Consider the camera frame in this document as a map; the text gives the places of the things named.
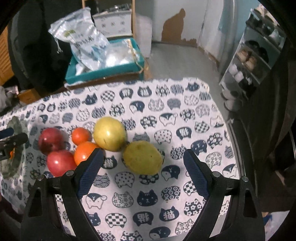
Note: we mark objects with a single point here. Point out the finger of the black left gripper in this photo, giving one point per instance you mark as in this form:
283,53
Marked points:
9,139

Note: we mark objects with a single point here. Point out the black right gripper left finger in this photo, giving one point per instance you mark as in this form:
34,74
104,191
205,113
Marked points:
41,218

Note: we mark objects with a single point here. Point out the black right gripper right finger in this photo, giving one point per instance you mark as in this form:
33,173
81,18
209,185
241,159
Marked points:
243,219

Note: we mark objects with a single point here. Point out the dark red apple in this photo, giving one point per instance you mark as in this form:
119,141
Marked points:
51,140

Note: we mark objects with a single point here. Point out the bright red apple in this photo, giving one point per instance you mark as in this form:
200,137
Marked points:
59,162

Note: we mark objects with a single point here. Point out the green-yellow pear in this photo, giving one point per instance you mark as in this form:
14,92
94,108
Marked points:
142,158

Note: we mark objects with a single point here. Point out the dark green patterned plate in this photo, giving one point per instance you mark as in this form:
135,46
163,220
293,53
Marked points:
10,167

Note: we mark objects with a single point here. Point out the small orange tangerine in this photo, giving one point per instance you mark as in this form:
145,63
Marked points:
81,135

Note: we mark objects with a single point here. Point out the black hanging coat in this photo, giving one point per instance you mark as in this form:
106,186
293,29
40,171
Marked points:
38,60

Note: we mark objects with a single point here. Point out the yellow-green pear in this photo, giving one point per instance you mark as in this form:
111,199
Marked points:
109,134

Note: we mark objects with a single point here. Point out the patterned plastic bag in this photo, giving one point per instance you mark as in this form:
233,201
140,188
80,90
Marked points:
88,45

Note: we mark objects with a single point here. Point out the cat pattern tablecloth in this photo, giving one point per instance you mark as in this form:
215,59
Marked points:
122,205

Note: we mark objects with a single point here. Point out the teal cardboard tray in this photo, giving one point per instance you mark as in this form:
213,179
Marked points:
72,77

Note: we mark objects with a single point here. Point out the clear plastic bag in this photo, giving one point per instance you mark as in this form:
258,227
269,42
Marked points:
121,52

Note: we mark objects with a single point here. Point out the white patterned storage box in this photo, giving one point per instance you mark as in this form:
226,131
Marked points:
114,24

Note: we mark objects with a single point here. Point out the wooden shelf rack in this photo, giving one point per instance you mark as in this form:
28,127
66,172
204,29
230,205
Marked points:
98,7

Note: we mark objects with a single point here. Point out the shoe rack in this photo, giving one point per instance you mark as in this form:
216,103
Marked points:
257,51

